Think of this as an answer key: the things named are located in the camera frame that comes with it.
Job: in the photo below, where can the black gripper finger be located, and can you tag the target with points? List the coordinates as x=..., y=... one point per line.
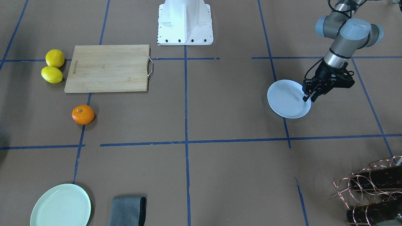
x=306, y=96
x=314, y=96

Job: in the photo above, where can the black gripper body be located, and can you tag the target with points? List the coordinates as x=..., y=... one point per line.
x=323, y=72

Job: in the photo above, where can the light blue plate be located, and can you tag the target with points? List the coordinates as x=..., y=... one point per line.
x=285, y=98

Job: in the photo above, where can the orange fruit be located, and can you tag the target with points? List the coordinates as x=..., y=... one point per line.
x=83, y=114

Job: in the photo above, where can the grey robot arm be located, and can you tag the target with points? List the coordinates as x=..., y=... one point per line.
x=348, y=34

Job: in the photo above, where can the light green plate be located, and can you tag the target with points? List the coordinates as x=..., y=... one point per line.
x=62, y=205

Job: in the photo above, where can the bamboo cutting board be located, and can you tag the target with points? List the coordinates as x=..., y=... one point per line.
x=109, y=68

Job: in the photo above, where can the folded grey cloth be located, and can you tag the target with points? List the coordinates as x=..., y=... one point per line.
x=128, y=211

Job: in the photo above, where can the copper wire bottle rack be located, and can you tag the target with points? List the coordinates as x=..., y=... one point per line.
x=372, y=195

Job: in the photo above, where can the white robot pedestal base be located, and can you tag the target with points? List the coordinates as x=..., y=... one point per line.
x=184, y=22

